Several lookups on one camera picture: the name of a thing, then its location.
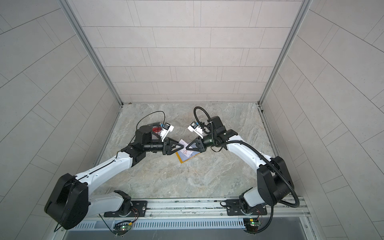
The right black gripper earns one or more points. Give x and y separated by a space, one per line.
202 146

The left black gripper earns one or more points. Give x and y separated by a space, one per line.
166 151

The white floral VIP card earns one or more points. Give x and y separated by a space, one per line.
185 148

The yellow leather card holder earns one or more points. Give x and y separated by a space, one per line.
183 160

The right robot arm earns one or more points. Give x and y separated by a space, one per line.
274 182

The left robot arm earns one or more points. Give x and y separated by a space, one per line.
71 199

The red card in stand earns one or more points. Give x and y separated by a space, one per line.
157 130

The clear acrylic card stand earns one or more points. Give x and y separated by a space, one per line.
156 124

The white ventilation grille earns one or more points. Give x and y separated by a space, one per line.
165 224

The right green circuit board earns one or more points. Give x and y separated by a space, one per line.
251 225

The green circuit board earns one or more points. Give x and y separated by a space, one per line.
251 225
122 228

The left green circuit board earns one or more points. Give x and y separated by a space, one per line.
122 228

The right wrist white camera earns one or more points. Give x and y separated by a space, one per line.
194 127

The aluminium mounting rail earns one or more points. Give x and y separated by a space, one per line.
167 208

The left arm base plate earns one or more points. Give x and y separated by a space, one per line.
133 209

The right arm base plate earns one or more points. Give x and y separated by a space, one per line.
236 207

